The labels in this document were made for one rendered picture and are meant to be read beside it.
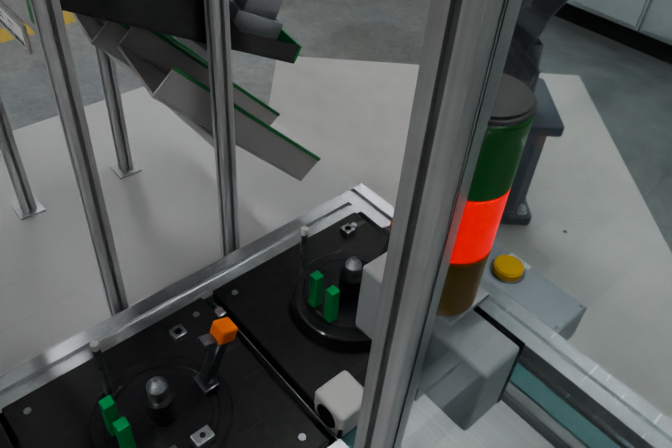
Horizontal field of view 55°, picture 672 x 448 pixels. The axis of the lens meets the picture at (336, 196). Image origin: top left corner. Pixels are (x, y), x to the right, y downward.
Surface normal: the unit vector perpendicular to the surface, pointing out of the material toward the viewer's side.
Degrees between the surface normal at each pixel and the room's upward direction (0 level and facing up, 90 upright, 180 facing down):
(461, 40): 90
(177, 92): 90
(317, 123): 0
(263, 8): 87
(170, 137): 0
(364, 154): 0
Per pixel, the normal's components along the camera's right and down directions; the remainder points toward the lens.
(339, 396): 0.07, -0.75
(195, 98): 0.52, 0.59
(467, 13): -0.75, 0.40
